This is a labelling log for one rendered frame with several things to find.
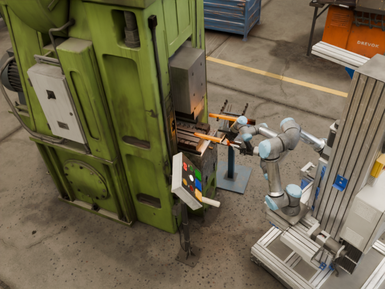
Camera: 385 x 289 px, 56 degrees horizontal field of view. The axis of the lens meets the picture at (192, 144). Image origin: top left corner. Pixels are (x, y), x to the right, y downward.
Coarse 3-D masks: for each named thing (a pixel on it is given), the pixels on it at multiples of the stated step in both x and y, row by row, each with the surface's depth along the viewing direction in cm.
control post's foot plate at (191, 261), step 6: (192, 246) 348; (180, 252) 343; (186, 252) 343; (192, 252) 337; (198, 252) 342; (180, 258) 339; (186, 258) 337; (192, 258) 338; (198, 258) 339; (186, 264) 335; (192, 264) 333
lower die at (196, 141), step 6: (180, 126) 327; (180, 132) 320; (198, 132) 319; (204, 132) 319; (186, 138) 315; (192, 138) 315; (198, 138) 314; (180, 144) 315; (186, 144) 312; (192, 144) 310; (198, 144) 313
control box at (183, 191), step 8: (176, 160) 270; (184, 160) 271; (176, 168) 263; (184, 168) 265; (192, 168) 277; (176, 176) 257; (184, 176) 260; (192, 176) 272; (176, 184) 252; (184, 184) 253; (192, 184) 266; (176, 192) 252; (184, 192) 253; (192, 192) 260; (200, 192) 271; (184, 200) 259; (192, 200) 259; (192, 208) 265
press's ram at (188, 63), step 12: (180, 48) 274; (192, 48) 273; (168, 60) 262; (180, 60) 261; (192, 60) 260; (204, 60) 276; (180, 72) 256; (192, 72) 261; (204, 72) 282; (180, 84) 263; (192, 84) 266; (204, 84) 289; (180, 96) 271; (192, 96) 272; (180, 108) 279; (192, 108) 279
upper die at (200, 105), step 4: (200, 104) 292; (196, 108) 286; (200, 108) 294; (176, 112) 291; (180, 112) 289; (192, 112) 284; (196, 112) 288; (180, 116) 292; (184, 116) 290; (188, 116) 288; (192, 116) 287; (196, 116) 290
